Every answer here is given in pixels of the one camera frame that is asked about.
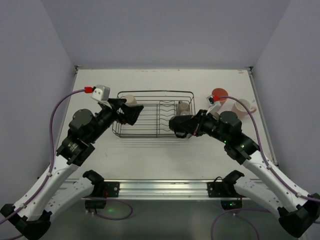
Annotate black mug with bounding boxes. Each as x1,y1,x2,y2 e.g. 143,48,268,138
168,115,193,139

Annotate beige tall cup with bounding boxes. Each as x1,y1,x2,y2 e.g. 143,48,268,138
123,94,138,106

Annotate cream cup brown band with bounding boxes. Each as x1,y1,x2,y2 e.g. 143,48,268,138
211,112,220,121

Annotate pink faceted mug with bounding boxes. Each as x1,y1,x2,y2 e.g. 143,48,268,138
231,99,257,120

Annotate salmon pink plastic cup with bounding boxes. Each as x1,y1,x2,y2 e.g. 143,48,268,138
211,88,228,112

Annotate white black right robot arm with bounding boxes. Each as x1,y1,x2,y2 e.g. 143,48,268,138
169,109,320,238

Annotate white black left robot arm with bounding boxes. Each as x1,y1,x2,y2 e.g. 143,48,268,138
0,98,144,240

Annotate grey beige small mug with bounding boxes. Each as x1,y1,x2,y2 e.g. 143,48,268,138
177,100,190,116

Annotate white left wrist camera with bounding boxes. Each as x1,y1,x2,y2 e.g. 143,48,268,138
91,84,111,104

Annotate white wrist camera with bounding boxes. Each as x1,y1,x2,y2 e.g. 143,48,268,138
91,84,111,104
206,95,221,114

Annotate grey wire dish rack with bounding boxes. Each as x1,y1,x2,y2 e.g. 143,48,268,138
112,90,196,139

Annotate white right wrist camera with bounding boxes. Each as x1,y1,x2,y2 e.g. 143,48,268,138
206,95,221,114

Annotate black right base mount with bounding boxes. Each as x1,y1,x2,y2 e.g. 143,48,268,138
207,176,243,211

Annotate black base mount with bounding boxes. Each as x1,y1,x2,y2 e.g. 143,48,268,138
84,181,120,211
207,176,243,211

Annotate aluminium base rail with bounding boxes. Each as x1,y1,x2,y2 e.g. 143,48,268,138
59,178,253,201

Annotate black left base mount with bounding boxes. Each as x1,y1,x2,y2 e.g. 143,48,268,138
84,181,120,211

